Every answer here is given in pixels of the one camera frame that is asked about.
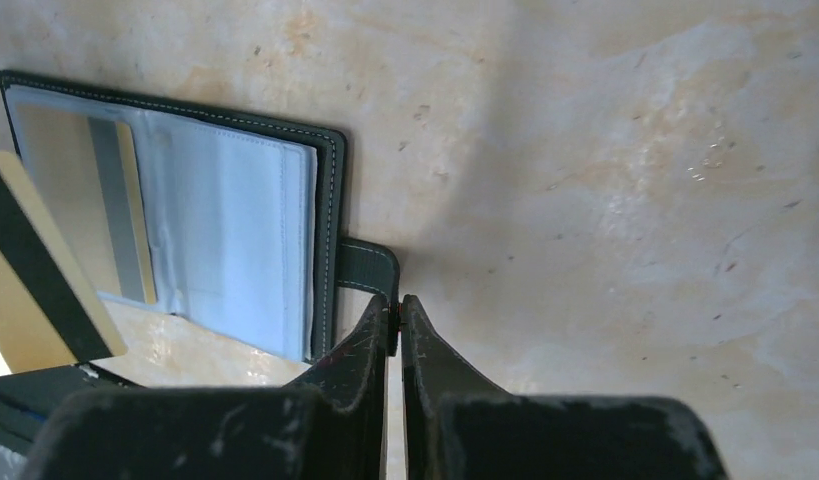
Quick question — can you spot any black leather card holder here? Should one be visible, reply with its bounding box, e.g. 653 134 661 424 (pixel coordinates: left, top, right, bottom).
0 70 399 362

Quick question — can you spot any gold credit card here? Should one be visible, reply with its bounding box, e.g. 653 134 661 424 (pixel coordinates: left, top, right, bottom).
0 151 128 377
16 104 158 305

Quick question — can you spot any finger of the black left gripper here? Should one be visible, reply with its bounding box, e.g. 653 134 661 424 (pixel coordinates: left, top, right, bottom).
0 363 141 479

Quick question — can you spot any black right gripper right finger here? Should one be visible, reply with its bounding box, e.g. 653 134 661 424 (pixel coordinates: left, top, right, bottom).
401 295 728 479

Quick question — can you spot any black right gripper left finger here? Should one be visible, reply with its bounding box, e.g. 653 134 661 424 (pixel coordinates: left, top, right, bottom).
21 294 388 479

